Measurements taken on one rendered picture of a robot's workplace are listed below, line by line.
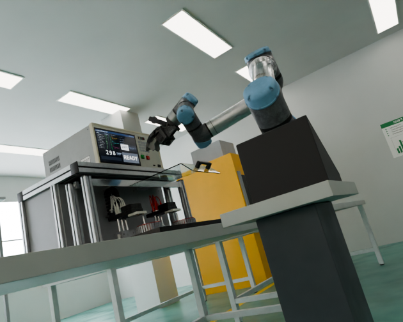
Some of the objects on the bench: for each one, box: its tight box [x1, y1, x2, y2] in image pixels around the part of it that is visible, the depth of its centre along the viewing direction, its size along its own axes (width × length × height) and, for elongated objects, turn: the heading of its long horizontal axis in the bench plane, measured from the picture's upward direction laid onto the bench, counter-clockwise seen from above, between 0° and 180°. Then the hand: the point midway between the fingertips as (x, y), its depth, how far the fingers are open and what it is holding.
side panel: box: [19, 185, 66, 253], centre depth 144 cm, size 28×3×32 cm, turn 12°
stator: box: [135, 221, 163, 234], centre depth 138 cm, size 11×11×4 cm
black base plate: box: [130, 219, 222, 237], centre depth 148 cm, size 47×64×2 cm
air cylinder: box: [114, 229, 136, 240], centre depth 145 cm, size 5×8×6 cm
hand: (147, 147), depth 170 cm, fingers closed
